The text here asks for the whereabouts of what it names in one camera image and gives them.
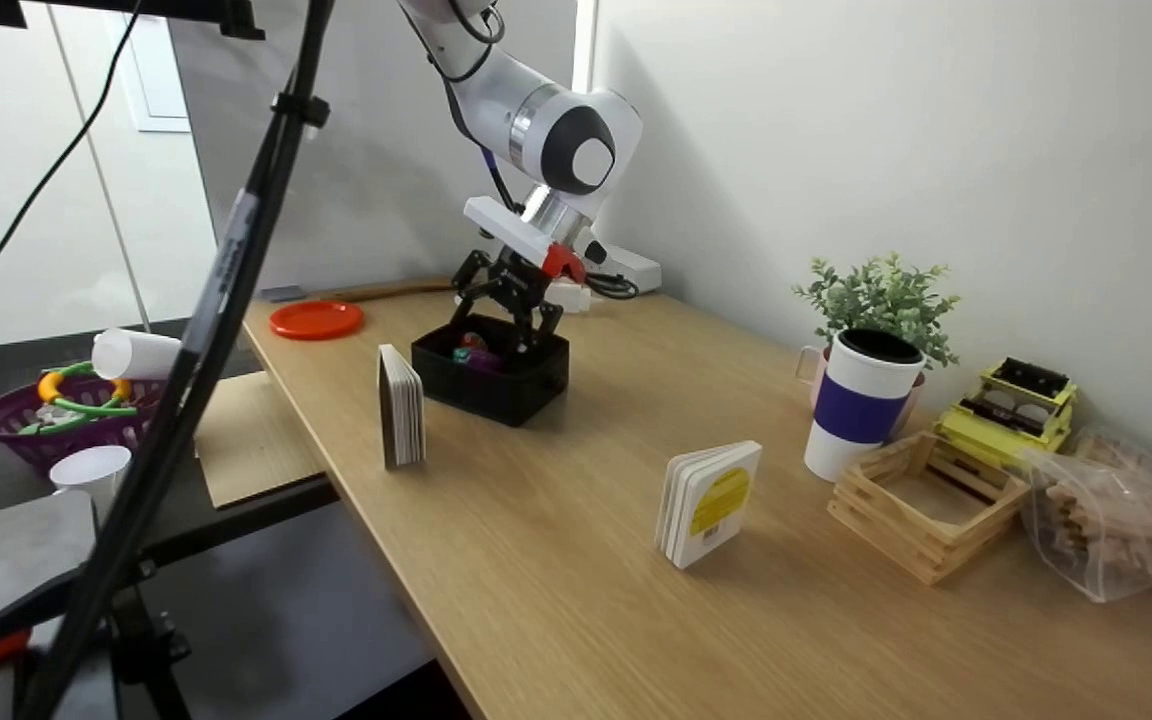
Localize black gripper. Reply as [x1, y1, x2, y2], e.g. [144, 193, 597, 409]
[452, 246, 564, 361]

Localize purple green plastic grapes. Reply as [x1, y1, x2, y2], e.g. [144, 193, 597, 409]
[452, 331, 496, 368]

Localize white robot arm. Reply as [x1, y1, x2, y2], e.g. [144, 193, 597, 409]
[395, 0, 645, 351]

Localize black plastic box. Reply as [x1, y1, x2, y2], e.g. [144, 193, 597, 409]
[412, 315, 569, 422]

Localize white power strip box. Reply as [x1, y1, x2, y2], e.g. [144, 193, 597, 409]
[587, 244, 662, 298]

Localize orange plastic plate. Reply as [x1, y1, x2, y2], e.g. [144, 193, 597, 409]
[267, 298, 364, 340]

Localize white card with yellow print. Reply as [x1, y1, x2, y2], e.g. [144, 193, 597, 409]
[655, 439, 760, 568]

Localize white cup with blue sleeve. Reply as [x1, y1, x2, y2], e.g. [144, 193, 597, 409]
[802, 328, 924, 478]

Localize green plant in pink pot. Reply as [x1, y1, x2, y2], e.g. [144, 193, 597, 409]
[801, 252, 958, 368]

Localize white paper cup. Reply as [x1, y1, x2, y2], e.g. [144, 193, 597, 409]
[47, 445, 131, 520]

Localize purple basket with toys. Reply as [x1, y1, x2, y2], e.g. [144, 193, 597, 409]
[0, 361, 161, 470]

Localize wooden slat tray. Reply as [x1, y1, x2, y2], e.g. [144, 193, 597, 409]
[826, 430, 1026, 585]

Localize yellow black stapler toy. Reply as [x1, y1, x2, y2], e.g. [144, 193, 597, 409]
[935, 357, 1078, 469]

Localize clear container of wooden blocks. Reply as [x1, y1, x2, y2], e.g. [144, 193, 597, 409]
[1020, 429, 1152, 605]

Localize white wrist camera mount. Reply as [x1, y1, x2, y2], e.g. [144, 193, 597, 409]
[465, 194, 591, 282]

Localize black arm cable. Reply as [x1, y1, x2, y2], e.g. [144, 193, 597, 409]
[427, 0, 528, 215]

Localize black camera tripod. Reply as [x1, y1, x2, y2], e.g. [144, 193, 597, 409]
[14, 0, 334, 720]

